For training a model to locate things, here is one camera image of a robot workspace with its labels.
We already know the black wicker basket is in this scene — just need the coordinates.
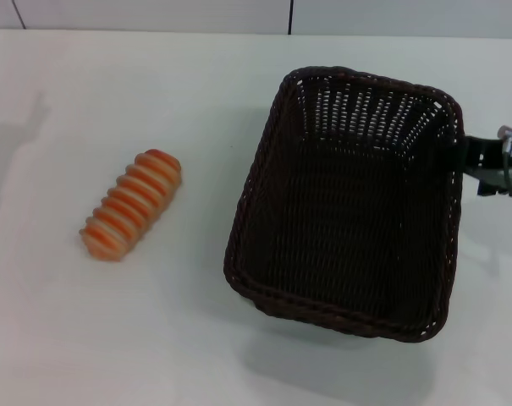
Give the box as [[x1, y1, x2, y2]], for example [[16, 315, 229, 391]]
[[222, 65, 466, 343]]

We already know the ridged orange bread loaf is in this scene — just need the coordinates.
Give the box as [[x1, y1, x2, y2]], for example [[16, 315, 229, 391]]
[[78, 148, 183, 262]]

